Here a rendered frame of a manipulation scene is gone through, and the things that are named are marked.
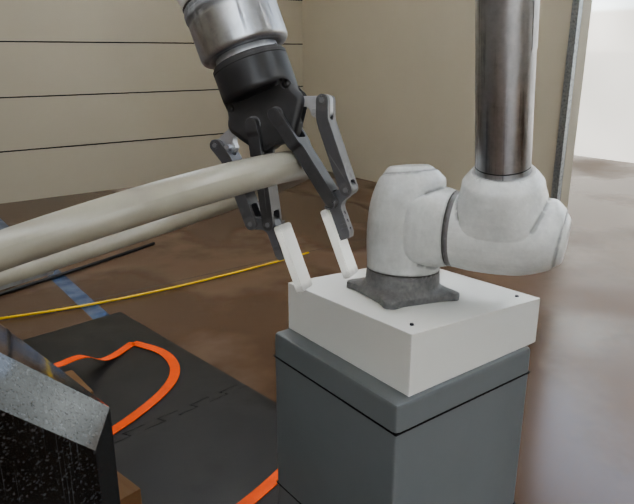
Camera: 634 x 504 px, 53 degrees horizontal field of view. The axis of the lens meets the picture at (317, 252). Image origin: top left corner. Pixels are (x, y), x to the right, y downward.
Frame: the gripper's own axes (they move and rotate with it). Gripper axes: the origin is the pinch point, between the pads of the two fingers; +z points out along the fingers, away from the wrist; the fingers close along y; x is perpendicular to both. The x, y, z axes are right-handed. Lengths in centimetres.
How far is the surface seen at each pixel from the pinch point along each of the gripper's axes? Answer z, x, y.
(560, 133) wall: 7, -507, -35
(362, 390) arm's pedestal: 32, -51, 21
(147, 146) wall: -125, -544, 363
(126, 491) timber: 58, -87, 119
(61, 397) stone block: 16, -45, 86
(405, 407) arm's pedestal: 35, -47, 13
